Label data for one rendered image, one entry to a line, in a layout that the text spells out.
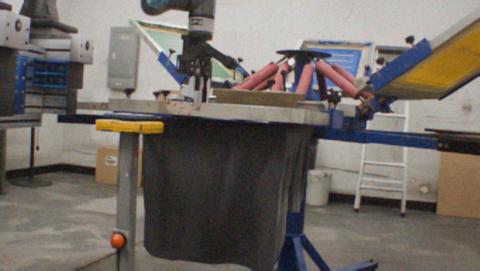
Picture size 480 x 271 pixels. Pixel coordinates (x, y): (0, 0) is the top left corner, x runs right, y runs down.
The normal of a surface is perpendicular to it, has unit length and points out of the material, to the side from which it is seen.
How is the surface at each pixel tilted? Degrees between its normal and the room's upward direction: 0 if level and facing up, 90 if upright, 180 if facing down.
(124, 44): 90
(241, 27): 90
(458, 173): 78
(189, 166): 92
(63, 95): 90
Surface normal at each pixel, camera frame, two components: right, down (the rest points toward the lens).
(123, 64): -0.29, 0.04
